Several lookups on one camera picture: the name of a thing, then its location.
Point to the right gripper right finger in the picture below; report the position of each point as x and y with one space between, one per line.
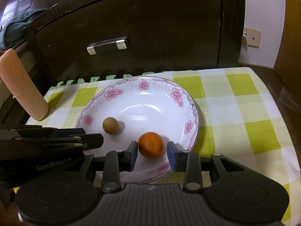
187 162

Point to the silver drawer handle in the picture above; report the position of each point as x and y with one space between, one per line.
107 46

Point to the tan longan fruit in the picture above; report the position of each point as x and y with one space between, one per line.
111 126

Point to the dark wooden cabinet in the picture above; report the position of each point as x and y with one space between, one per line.
161 35

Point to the green white checkered tablecloth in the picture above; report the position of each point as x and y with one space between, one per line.
238 118

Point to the white floral porcelain plate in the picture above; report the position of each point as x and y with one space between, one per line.
142 104

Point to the blue folded cloth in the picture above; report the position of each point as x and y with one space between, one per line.
12 33

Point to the green foam mat edge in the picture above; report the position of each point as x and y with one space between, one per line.
62 84

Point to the brown wooden wardrobe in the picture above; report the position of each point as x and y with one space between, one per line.
287 65

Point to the pink ribbed cylindrical case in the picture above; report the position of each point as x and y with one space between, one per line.
19 83

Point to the small orange tangerine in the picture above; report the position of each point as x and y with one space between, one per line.
151 145

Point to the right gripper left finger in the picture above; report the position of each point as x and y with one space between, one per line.
118 161

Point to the beige wall socket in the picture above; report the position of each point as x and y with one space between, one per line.
252 37

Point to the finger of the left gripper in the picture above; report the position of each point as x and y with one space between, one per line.
38 131
86 141

